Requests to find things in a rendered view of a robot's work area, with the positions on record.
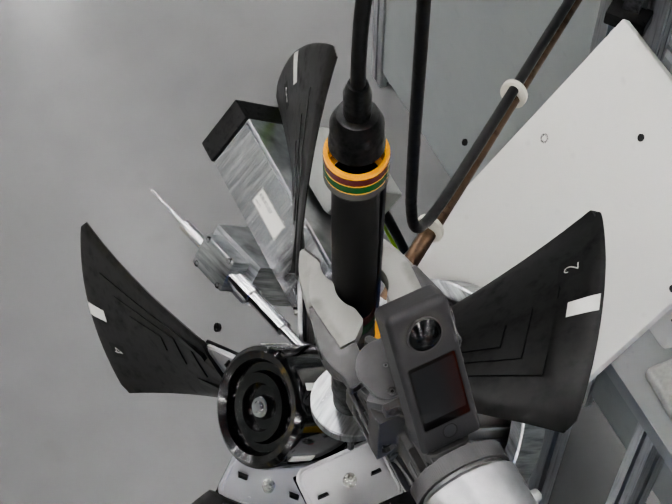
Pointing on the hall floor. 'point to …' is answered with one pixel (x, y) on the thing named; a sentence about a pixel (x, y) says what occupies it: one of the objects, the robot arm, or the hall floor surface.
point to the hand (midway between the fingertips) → (338, 247)
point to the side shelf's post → (636, 471)
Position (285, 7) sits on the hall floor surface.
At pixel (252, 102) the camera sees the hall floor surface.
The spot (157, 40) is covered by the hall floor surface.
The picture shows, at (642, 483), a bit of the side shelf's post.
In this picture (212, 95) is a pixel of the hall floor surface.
